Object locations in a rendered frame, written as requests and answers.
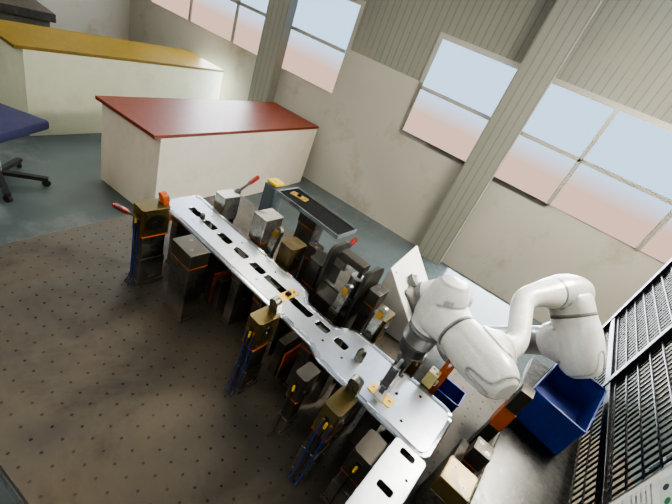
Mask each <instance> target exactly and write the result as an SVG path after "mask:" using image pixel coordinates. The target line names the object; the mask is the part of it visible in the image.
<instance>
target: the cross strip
mask: <svg viewBox="0 0 672 504"><path fill-rule="evenodd" d="M401 448H404V449H405V450H407V451H408V452H409V453H410V454H411V455H412V456H413V457H414V458H415V462H414V464H411V463H410V462H409V461H408V460H407V459H406V458H405V457H404V456H403V455H402V454H401V453H400V450H401ZM424 468H425V462H424V461H423V460H422V459H421V458H420V457H419V456H418V455H417V454H416V453H415V452H414V451H413V450H412V449H411V448H410V447H408V446H407V445H406V444H405V443H404V442H403V441H402V440H401V439H400V438H398V437H396V438H395V439H394V440H393V442H392V443H391V444H390V445H389V447H388V448H387V449H386V451H385V452H384V453H383V454H382V456H381V457H380V458H379V460H378V461H377V462H376V464H375V465H374V466H373V467H372V469H371V470H370V471H369V473H368V474H367V475H366V477H365V478H364V479H363V480H362V482H361V483H360V484H359V486H358V487H357V488H356V490H355V491H354V492H353V493H352V495H351V496H350V497H349V499H348V500H347V501H346V503H345V504H403V503H404V501H405V499H406V498H407V496H408V494H409V493H410V491H411V489H412V488H413V486H414V485H415V483H416V481H417V480H418V478H419V476H420V475H421V473H422V472H423V470H424ZM379 479H381V480H382V481H383V482H384V483H385V484H386V485H387V486H388V487H389V488H390V489H391V490H392V491H393V496H392V497H391V498H388V497H387V496H386V495H385V494H384V493H383V492H382V491H381V490H380V489H379V487H378V486H377V484H376V483H377V481H378V480H379ZM405 479H406V480H407V481H408V482H407V483H406V482H405Z"/></svg>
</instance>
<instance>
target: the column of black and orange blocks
mask: <svg viewBox="0 0 672 504"><path fill-rule="evenodd" d="M535 392H536V391H535V390H534V389H532V388H531V387H530V386H528V385H527V384H526V383H524V384H523V385H522V386H521V387H520V388H519V389H518V390H517V391H516V392H515V393H513V395H512V396H511V397H510V398H509V399H507V400H506V401H505V402H504V403H503V404H502V405H501V406H500V407H499V408H498V409H497V410H496V411H495V412H494V413H493V415H492V416H491V417H490V418H489V419H488V421H487V422H486V423H485V424H483V425H482V427H481V428H480V429H477V431H476V432H475V433H474V434H473V435H472V436H471V437H470V438H469V439H468V440H467V442H468V443H469V444H471V443H472V442H473V441H474V440H475V439H476V438H477V437H478V436H480V437H481V438H483V439H484V440H485V441H486V442H487V443H488V442H489V441H490V440H492V439H493V438H494V437H495V436H496V435H497V434H498V433H499V432H501V431H502V430H503V429H504V428H505V427H506V426H507V425H509V424H510V423H511V422H512V421H513V420H514V419H515V418H516V416H517V414H518V413H519V412H520V411H521V410H523V409H524V408H525V407H526V406H527V405H528V404H529V403H530V402H531V401H532V400H533V398H534V395H535Z"/></svg>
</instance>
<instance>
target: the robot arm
mask: <svg viewBox="0 0 672 504"><path fill-rule="evenodd" d="M408 279H409V286H408V287H407V289H405V290H404V294H405V296H406V298H407V300H408V303H409V305H410V308H411V310H412V313H413V316H412V317H411V319H410V321H409V322H408V324H407V326H406V327H405V329H404V331H403V337H402V338H401V340H400V342H399V348H400V350H401V352H400V353H399V354H398V355H397V358H396V360H395V361H394V363H393V364H392V365H391V367H390V369H389V370H388V372H387V374H386V375H385V377H384V378H383V379H381V380H380V384H379V387H378V388H377V390H376V391H375V393H374V394H373V395H374V396H375V397H376V398H377V399H378V400H379V401H380V402H382V400H383V399H384V397H385V396H386V395H387V393H388V392H389V393H390V392H391V391H392V389H393V388H394V386H395V385H396V383H397V382H398V380H399V379H400V377H401V378H403V377H404V375H403V374H402V373H403V372H405V371H406V369H407V367H408V366H409V365H410V364H411V363H412V362H413V361H419V360H422V359H423V358H424V356H425V355H426V353H427V352H430V350H431V349H432V348H434V346H435V345H436V347H437V350H438V353H439V355H440V356H441V358H442V359H443V361H444V362H447V360H448V359H449V361H450V362H451V363H450V364H449V365H453V366H454V368H455V369H456V370H457V371H458V373H459V374H460V375H461V376H462V377H463V378H464V380H465V381H466V382H467V383H468V384H469V385H470V386H471V387H472V388H473V389H474V390H476V391H477V392H478V393H480V394H481V395H483V396H484V397H486V398H489V399H494V400H499V399H504V398H507V397H509V396H510V395H512V394H513V393H514V392H515V391H516V390H517V389H518V386H519V383H520V375H519V371H518V367H517V365H516V362H517V358H519V357H520V356H521V355H522V354H533V355H543V356H544V357H546V358H547V359H549V360H551V361H553V362H555V363H557V364H559V368H560V369H561V370H562V371H563V373H565V374H566V375H567V376H569V377H571V378H574V379H589V378H596V377H599V376H600V375H601V374H602V372H603V371H604V369H605V365H606V358H607V351H606V343H605V338H604V333H603V328H602V325H601V322H600V320H599V317H598V313H597V308H596V304H595V288H594V286H593V284H592V283H591V282H590V281H588V280H587V279H585V278H583V277H581V276H577V275H572V274H557V275H552V276H550V277H546V278H543V279H541V280H539V281H537V282H534V283H532V284H529V285H526V286H524V287H522V288H520V289H519V290H518V291H517V292H516V293H515V294H514V295H513V297H512V300H511V303H510V309H509V318H508V326H484V325H483V326H481V325H479V324H478V323H477V322H476V321H475V319H474V318H473V317H472V315H471V313H470V311H469V308H470V307H471V305H472V303H473V299H474V295H473V291H472V288H471V286H470V284H469V283H468V282H465V281H463V280H461V279H459V278H457V277H455V276H452V275H444V276H440V277H438V278H437V279H433V280H428V281H424V282H420V280H419V277H418V275H413V274H410V275H408ZM534 307H540V308H547V309H548V312H549V316H550V321H549V322H546V323H544V324H543V325H542V326H532V319H533V310H534Z"/></svg>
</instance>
